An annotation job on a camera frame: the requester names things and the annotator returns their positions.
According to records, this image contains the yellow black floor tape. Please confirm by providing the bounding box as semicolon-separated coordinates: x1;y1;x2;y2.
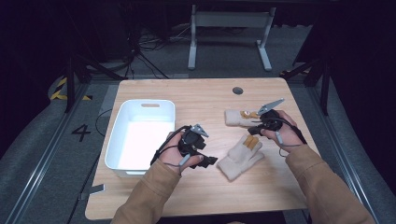
49;77;93;102

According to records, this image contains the person's right hand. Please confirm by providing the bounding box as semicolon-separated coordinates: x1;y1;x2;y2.
261;109;304;153

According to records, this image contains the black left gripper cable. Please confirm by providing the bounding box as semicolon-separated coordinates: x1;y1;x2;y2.
149;124;191;166

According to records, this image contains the white plastic bin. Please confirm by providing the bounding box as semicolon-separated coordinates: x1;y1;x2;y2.
104;99;177;178

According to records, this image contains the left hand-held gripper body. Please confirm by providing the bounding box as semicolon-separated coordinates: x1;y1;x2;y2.
178;123;210;157

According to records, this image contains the black metal stand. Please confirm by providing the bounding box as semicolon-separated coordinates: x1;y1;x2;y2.
279;55;332;117

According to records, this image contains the grey tape strip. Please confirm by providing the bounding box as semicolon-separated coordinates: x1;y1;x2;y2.
78;183;106;201

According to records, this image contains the metal floor rail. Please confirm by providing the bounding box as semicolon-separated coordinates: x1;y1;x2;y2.
4;83;92;224
306;83;375;224

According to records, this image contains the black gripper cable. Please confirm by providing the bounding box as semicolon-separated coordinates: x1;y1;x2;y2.
149;124;191;166
262;117;308;146

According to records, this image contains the black floor cable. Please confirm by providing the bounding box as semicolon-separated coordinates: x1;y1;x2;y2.
66;108;113;224

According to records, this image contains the grey metal table frame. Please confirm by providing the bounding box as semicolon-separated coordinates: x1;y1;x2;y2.
187;4;277;72

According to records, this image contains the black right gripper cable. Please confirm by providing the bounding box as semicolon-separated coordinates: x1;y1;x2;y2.
262;117;308;146

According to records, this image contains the person's left hand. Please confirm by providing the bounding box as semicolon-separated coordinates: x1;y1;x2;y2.
158;131;205;174

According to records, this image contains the bundle of floor cables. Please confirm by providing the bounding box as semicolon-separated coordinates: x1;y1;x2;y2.
124;23;194;79

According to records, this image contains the grey right gripper cable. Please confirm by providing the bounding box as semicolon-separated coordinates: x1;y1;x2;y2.
275;132;304;158

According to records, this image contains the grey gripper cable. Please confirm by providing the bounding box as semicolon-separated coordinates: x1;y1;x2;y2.
169;153;191;168
275;132;304;158

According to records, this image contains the grey left gripper cable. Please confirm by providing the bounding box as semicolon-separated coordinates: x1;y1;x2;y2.
169;153;191;168

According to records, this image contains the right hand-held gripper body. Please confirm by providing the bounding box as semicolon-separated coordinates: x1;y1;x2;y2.
257;98;286;133

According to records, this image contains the black tripod stand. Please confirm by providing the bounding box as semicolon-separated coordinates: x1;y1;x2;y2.
63;46;127;114

